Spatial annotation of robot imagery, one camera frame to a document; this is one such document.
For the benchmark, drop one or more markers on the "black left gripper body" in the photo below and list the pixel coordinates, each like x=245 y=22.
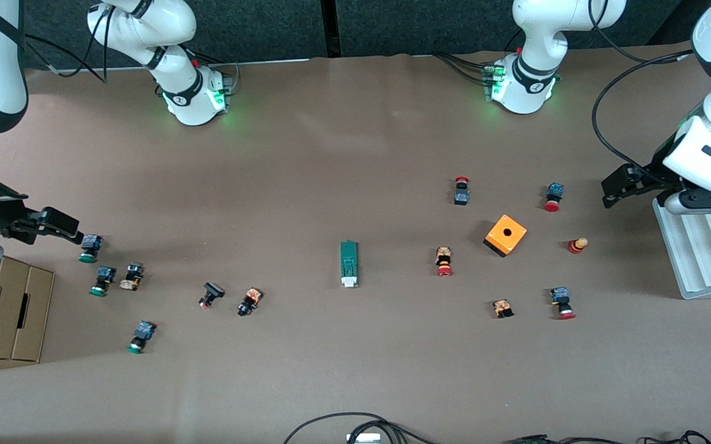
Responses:
x=652 y=171

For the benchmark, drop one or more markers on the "green load switch white lever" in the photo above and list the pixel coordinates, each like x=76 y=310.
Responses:
x=349 y=262

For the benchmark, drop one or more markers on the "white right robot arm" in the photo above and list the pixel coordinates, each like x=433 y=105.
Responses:
x=170 y=24

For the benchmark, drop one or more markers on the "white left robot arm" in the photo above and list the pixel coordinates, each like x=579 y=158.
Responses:
x=540 y=18

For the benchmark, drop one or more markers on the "green pushbutton blue block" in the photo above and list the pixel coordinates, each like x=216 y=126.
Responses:
x=103 y=280
x=90 y=249
x=140 y=337

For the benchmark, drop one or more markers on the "red yellow mushroom button head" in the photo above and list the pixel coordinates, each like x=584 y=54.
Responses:
x=577 y=245

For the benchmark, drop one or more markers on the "red pushbutton blue block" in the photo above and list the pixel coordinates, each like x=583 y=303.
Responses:
x=554 y=197
x=562 y=303

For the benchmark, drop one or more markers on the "black pushbutton orange block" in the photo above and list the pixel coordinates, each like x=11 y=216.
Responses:
x=249 y=301
x=132 y=275

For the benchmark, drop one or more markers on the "brown cardboard box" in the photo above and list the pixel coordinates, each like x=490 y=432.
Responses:
x=4 y=308

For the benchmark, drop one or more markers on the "white ridged plastic tray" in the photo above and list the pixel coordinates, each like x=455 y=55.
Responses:
x=706 y=259

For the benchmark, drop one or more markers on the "black square pushbutton red base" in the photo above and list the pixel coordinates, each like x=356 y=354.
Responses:
x=211 y=295

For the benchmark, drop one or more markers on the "red pushbutton black block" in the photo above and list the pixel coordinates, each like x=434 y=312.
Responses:
x=461 y=192

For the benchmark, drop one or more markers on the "orange black contact block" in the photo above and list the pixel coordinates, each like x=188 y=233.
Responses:
x=503 y=308

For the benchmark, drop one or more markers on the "red pushbutton orange block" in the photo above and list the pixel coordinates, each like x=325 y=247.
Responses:
x=444 y=261

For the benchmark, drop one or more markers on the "black vertical divider strip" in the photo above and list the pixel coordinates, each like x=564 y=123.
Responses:
x=330 y=28

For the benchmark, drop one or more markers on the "white plug adapter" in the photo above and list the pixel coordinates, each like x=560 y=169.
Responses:
x=364 y=439

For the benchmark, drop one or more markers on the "orange button enclosure box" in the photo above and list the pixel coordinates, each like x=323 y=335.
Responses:
x=505 y=235

